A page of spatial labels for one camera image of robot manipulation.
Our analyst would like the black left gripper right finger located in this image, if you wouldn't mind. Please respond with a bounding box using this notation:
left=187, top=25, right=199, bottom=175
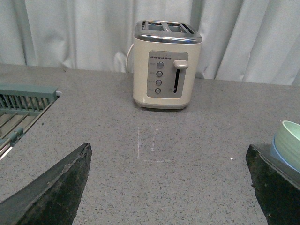
left=246, top=144, right=300, bottom=225

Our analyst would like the white toaster power cable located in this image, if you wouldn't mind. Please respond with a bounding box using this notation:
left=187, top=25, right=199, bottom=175
left=126, top=44, right=135, bottom=73

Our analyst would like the cream two-slot toaster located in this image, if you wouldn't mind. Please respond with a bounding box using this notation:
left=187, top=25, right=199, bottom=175
left=133, top=20, right=203, bottom=109

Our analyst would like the white curtain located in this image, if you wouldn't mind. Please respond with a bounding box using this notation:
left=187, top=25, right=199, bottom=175
left=0, top=0, right=300, bottom=86

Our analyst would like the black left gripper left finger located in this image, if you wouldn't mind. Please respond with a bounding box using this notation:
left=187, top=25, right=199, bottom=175
left=0, top=142, right=92, bottom=225

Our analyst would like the green dish rack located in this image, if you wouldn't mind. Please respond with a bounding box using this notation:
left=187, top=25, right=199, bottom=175
left=0, top=83, right=61, bottom=159

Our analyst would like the blue bowl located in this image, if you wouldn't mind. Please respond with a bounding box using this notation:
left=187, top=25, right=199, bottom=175
left=270, top=134, right=300, bottom=172

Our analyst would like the green bowl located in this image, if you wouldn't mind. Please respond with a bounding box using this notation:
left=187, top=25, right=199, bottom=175
left=274, top=120, right=300, bottom=172

